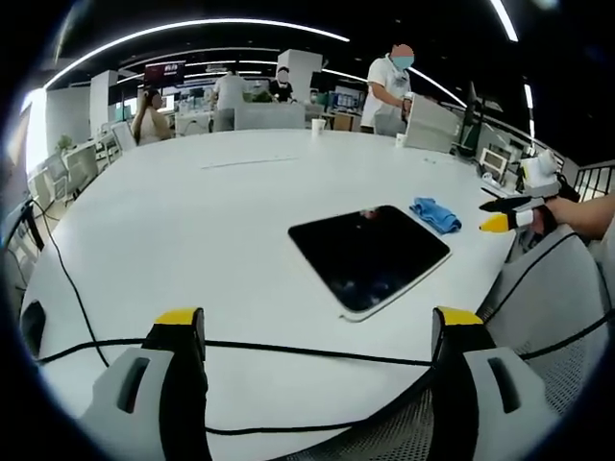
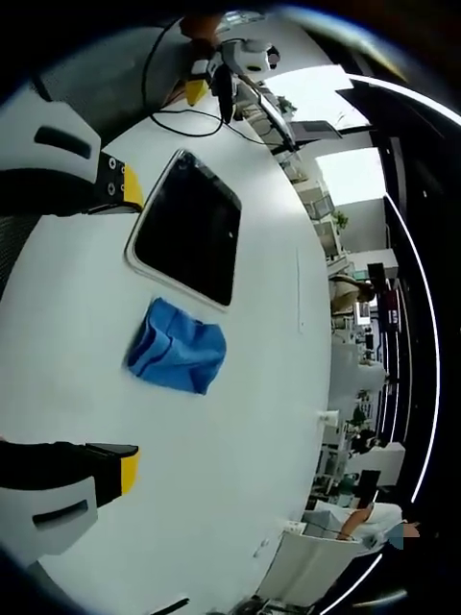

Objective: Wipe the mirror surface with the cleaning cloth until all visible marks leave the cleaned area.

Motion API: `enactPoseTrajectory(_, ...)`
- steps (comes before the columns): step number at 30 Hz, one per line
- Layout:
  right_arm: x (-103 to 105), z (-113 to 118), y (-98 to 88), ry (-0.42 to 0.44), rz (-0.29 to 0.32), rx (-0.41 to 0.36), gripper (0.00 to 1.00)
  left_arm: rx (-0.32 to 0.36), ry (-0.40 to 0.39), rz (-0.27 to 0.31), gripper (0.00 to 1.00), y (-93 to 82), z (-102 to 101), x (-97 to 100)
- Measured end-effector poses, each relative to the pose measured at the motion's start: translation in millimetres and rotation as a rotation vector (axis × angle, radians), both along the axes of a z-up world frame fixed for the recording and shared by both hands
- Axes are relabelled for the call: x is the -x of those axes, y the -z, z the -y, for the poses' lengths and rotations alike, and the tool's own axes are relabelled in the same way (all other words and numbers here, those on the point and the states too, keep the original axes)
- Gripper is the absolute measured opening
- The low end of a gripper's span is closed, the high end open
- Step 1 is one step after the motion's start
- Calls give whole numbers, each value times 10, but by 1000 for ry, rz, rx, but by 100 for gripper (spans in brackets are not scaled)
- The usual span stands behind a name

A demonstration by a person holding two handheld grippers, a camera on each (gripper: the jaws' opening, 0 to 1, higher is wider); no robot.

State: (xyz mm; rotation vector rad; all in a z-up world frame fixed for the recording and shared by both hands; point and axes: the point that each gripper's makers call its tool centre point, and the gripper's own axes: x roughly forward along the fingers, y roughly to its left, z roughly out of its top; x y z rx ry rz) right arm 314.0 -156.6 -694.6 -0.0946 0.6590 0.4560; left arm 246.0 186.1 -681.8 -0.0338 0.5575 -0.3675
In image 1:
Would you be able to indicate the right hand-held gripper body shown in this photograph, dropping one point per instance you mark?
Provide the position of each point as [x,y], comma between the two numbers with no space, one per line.
[540,180]

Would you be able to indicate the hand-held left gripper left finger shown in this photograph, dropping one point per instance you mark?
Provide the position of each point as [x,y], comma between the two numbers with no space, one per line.
[144,384]

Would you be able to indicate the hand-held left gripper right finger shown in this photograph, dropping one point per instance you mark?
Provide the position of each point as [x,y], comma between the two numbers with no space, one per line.
[495,389]

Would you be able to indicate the blue cleaning cloth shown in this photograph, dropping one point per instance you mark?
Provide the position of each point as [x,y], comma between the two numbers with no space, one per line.
[435,214]

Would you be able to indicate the white desk monitor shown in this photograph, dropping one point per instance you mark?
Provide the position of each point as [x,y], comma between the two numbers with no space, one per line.
[495,162]

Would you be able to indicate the black stair railing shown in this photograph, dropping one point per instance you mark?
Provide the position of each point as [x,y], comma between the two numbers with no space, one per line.
[595,181]

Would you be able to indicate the grey mesh office chair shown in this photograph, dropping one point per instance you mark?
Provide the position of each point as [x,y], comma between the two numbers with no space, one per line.
[543,312]

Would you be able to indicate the grey desk partition panel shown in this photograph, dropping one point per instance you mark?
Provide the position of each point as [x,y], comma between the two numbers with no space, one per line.
[431,122]

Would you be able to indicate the black office chair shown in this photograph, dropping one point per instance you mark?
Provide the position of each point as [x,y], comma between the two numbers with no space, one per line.
[24,269]

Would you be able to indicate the white paper cup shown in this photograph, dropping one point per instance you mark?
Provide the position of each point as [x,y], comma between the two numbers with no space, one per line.
[317,127]

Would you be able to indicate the green potted plant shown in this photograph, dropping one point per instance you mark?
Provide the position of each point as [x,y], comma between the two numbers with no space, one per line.
[63,143]

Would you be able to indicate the red wall screen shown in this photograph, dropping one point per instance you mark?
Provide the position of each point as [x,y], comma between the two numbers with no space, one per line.
[164,72]

